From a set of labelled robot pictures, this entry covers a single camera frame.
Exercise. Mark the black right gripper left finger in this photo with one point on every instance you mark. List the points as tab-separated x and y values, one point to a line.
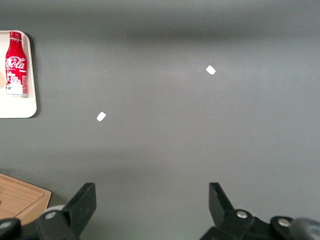
77	212

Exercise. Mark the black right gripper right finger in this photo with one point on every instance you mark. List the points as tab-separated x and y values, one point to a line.
225	220

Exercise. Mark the beige plastic tray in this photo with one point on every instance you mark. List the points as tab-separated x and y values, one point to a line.
15	107

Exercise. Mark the wooden drawer cabinet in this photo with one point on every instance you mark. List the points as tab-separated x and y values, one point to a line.
20	197

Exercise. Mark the white tape piece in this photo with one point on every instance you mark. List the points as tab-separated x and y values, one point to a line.
101	116
210	70

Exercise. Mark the grey table mat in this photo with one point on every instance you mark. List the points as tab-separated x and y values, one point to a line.
160	125

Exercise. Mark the red cola bottle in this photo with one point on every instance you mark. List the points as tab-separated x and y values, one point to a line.
16	50

